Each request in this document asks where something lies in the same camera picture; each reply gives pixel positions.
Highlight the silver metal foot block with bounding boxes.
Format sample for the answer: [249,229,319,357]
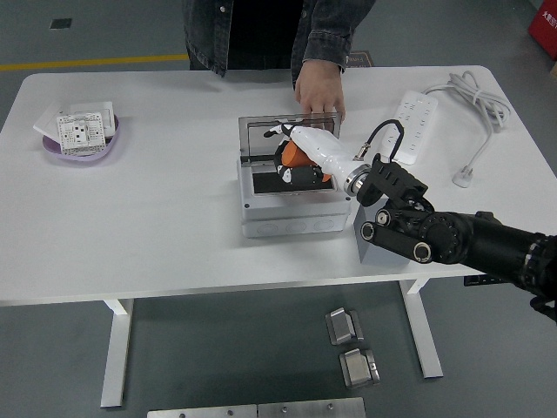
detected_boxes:
[325,307,365,347]
[339,347,381,389]

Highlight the orange cylinder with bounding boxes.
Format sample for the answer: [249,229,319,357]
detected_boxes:
[280,142,324,171]

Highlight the dark floor sign mat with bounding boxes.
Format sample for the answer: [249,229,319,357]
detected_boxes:
[342,51,374,70]

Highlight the white wall socket module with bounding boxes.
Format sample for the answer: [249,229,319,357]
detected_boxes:
[54,111,115,157]

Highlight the grey plastic junction box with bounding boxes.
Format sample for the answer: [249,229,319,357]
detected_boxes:
[236,111,352,239]

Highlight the person's left hand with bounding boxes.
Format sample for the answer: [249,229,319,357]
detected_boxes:
[293,58,347,125]

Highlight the grey metal base plate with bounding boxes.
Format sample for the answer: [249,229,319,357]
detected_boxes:
[146,404,258,418]
[257,396,366,418]

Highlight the red box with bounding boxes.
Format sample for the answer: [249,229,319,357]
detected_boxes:
[527,0,557,60]

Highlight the plain white switch plate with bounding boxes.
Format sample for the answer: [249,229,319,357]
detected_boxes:
[33,100,64,143]
[70,100,115,115]

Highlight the white power cord with plug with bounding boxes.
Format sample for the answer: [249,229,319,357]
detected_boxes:
[424,71,511,189]

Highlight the purple bowl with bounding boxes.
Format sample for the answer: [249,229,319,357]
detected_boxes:
[41,113,122,166]

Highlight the grey cube block with hole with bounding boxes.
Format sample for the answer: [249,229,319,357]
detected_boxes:
[355,198,414,266]

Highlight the white power strip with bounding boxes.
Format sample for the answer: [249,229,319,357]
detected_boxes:
[375,89,439,165]

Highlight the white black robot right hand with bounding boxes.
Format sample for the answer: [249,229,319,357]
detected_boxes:
[262,123,359,185]

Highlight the white table leg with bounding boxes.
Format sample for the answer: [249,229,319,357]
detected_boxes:
[100,299,135,409]
[399,278,444,379]

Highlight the person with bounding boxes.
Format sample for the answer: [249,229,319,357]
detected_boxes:
[181,0,314,80]

